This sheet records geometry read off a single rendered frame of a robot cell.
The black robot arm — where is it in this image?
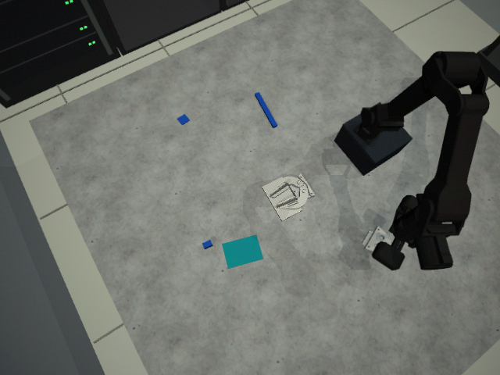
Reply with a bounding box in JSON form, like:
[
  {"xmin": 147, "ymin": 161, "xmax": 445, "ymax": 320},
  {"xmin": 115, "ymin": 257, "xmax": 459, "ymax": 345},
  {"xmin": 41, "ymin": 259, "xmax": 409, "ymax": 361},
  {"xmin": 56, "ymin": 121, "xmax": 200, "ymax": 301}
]
[{"xmin": 354, "ymin": 52, "xmax": 490, "ymax": 270}]

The teal flat rectangular plate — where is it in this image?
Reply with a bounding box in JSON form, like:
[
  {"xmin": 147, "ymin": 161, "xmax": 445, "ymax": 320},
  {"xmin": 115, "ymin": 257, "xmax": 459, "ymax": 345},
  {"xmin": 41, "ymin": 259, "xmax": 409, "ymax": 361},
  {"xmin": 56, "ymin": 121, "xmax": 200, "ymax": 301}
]
[{"xmin": 222, "ymin": 235, "xmax": 263, "ymax": 269}]

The blue flat bar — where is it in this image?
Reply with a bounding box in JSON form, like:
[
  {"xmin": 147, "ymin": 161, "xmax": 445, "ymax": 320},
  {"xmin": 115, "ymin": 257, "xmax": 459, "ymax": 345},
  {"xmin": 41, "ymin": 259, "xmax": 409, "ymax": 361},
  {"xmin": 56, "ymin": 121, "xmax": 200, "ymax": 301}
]
[{"xmin": 255, "ymin": 92, "xmax": 277, "ymax": 128}]

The small blue cube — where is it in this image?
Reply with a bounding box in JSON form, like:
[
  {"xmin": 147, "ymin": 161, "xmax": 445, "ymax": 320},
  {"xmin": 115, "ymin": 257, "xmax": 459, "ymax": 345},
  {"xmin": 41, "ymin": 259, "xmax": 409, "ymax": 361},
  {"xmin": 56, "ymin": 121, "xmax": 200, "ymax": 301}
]
[{"xmin": 202, "ymin": 240, "xmax": 213, "ymax": 249}]

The small blue square tile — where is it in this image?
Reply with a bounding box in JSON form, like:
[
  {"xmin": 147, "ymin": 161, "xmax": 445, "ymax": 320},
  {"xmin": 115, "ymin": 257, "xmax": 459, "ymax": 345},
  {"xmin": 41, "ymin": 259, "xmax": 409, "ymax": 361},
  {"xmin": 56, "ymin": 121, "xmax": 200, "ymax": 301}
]
[{"xmin": 177, "ymin": 114, "xmax": 190, "ymax": 125}]

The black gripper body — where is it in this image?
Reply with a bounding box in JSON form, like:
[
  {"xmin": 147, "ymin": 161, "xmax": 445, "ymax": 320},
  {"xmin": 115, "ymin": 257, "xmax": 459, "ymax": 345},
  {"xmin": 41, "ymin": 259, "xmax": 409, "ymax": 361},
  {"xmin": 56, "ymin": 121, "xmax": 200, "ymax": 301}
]
[{"xmin": 372, "ymin": 195, "xmax": 419, "ymax": 270}]

